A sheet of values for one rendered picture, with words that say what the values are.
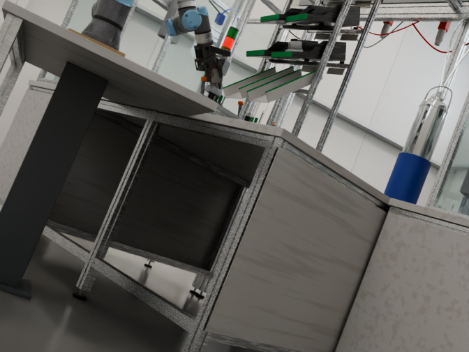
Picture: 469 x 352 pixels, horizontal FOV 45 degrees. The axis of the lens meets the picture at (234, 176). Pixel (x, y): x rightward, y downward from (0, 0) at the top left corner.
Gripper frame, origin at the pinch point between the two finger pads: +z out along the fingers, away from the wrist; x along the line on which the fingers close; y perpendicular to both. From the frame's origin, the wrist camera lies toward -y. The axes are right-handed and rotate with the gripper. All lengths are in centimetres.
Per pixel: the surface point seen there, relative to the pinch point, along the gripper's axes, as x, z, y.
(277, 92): 48.2, -4.2, 9.3
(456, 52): 45, 19, -129
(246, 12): -17.6, -23.1, -39.8
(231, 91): 20.7, -2.1, 9.1
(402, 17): 6, 2, -138
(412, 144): 60, 42, -60
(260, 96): 36.1, -0.9, 7.2
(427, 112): 61, 30, -71
